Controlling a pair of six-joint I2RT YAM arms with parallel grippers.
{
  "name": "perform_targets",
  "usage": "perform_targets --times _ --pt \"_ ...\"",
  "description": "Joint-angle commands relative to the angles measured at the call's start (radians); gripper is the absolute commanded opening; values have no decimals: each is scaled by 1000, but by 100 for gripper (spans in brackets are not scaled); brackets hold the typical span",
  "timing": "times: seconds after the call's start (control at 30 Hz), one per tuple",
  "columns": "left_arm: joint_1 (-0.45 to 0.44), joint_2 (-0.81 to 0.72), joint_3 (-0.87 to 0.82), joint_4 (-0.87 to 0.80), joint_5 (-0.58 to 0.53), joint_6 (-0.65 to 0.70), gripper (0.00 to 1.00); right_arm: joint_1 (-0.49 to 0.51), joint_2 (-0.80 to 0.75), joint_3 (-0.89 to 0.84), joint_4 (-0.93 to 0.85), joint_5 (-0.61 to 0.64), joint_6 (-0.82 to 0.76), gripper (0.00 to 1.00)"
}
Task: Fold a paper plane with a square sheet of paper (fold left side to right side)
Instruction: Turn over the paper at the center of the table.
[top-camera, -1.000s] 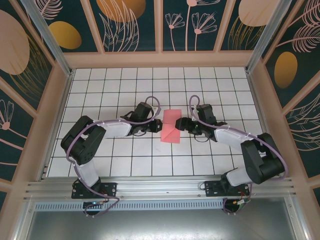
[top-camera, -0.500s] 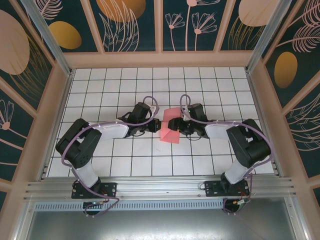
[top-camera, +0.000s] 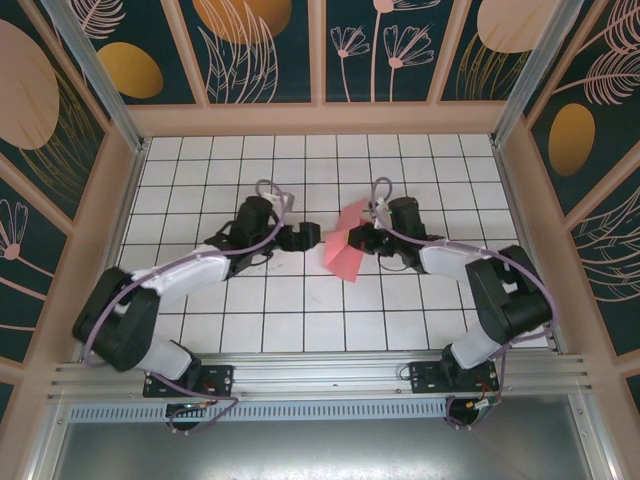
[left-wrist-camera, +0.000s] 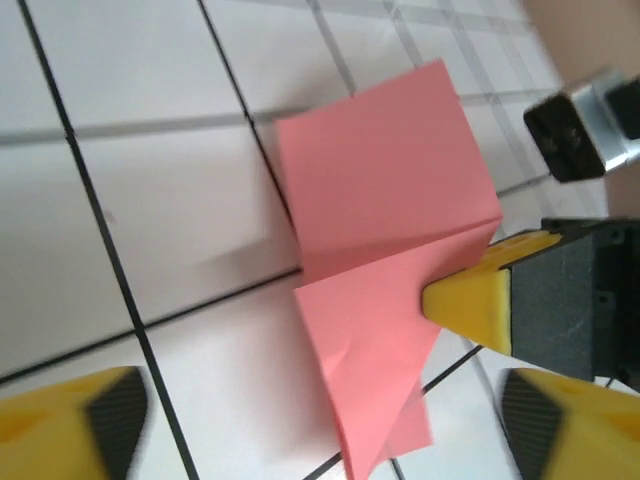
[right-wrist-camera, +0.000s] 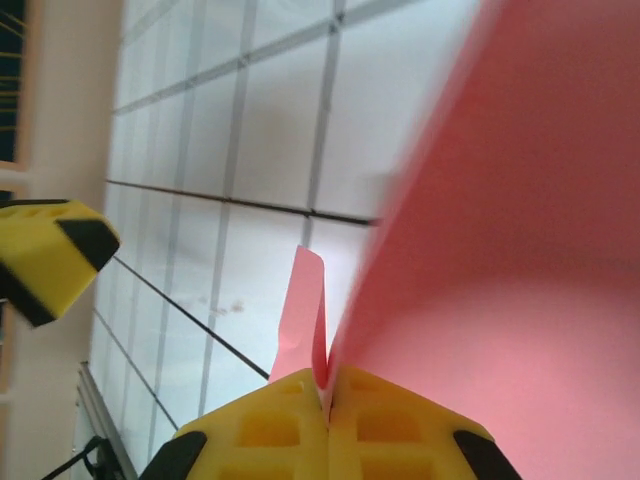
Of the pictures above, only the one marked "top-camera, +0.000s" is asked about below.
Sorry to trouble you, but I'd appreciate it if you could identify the aluminium mounting rail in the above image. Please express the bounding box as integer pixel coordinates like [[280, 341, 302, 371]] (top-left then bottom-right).
[[47, 352, 596, 404]]

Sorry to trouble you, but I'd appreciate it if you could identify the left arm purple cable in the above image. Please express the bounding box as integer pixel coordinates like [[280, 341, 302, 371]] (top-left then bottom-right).
[[82, 178, 296, 435]]

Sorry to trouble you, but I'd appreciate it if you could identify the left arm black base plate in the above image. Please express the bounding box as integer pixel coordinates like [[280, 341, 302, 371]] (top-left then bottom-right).
[[142, 364, 236, 399]]

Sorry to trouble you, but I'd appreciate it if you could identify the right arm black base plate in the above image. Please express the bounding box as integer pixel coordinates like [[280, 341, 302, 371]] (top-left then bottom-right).
[[408, 360, 501, 394]]

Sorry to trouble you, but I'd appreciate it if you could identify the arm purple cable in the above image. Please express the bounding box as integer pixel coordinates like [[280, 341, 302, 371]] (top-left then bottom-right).
[[82, 178, 296, 435], [367, 176, 561, 431]]

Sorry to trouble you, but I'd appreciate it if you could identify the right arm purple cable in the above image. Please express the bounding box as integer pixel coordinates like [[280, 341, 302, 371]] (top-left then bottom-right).
[[367, 176, 561, 431]]

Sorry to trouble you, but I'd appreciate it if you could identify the grey metal sheet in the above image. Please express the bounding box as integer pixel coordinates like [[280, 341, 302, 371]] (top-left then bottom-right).
[[27, 419, 616, 480]]

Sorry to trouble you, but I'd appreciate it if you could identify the slotted grey cable duct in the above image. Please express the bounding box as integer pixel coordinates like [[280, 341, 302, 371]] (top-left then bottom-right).
[[67, 397, 454, 422]]

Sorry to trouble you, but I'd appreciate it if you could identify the green circuit board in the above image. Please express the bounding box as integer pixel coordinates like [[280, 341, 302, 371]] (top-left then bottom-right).
[[467, 397, 501, 416]]

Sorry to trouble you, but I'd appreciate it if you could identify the pink square paper sheet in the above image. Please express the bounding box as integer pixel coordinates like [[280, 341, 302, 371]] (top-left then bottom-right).
[[323, 198, 371, 283]]

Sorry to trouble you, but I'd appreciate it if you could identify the aluminium frame post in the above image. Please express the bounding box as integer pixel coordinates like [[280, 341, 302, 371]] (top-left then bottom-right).
[[491, 0, 601, 150], [42, 0, 151, 154]]

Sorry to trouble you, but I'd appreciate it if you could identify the black circuit board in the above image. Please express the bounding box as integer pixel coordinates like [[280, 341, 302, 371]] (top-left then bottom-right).
[[166, 402, 210, 416]]

